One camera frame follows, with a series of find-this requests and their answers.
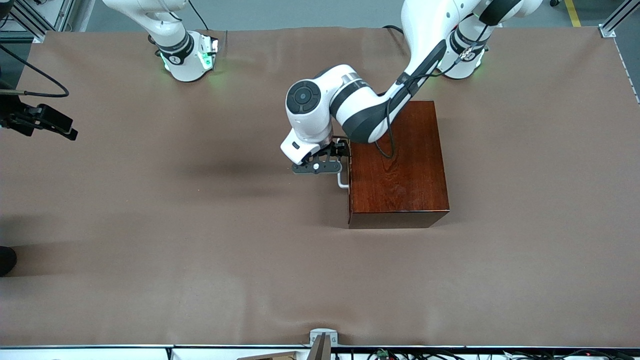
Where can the grey metal clamp bracket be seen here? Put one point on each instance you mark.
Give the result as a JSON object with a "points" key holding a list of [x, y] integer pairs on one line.
{"points": [[323, 334]]}

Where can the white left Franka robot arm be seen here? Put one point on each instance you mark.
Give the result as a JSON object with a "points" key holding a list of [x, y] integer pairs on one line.
{"points": [[425, 30]]}

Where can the aluminium frame profile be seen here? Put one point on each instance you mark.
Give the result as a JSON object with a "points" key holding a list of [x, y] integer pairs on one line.
{"points": [[617, 20], [30, 20]]}

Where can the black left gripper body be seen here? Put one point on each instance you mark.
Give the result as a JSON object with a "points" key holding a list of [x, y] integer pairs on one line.
{"points": [[338, 149]]}

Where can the grey upright post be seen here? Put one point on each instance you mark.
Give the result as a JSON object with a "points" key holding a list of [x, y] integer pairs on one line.
{"points": [[320, 350]]}

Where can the light wooden board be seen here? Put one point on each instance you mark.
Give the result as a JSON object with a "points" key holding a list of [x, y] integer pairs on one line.
{"points": [[270, 356]]}

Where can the brown table cover sheet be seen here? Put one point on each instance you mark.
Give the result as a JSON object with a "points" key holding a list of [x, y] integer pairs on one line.
{"points": [[200, 280]]}

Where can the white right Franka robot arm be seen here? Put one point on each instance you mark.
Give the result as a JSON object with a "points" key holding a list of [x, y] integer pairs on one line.
{"points": [[182, 62]]}

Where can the dark brown wooden cabinet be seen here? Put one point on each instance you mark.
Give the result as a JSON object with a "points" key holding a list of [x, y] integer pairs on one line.
{"points": [[410, 175]]}

